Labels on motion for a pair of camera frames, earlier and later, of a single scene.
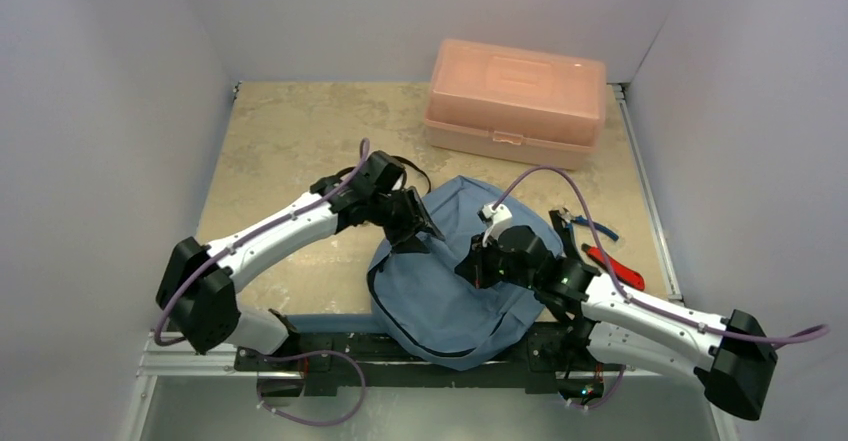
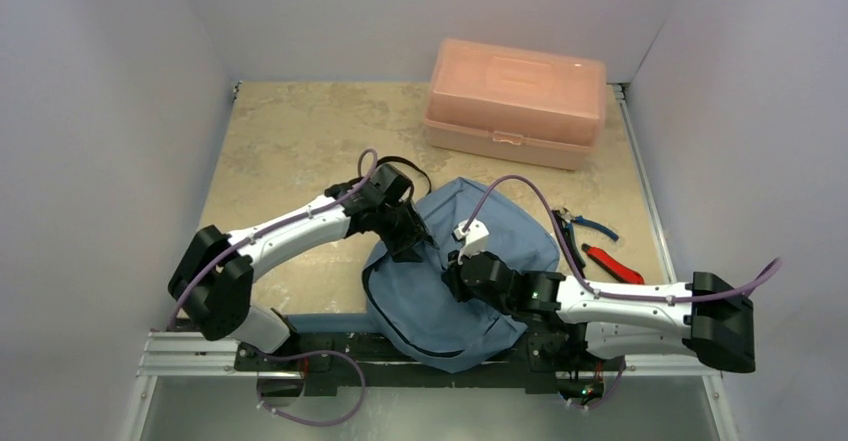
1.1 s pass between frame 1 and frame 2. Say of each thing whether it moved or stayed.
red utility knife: stayed
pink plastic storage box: stayed
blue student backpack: stayed
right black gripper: moved
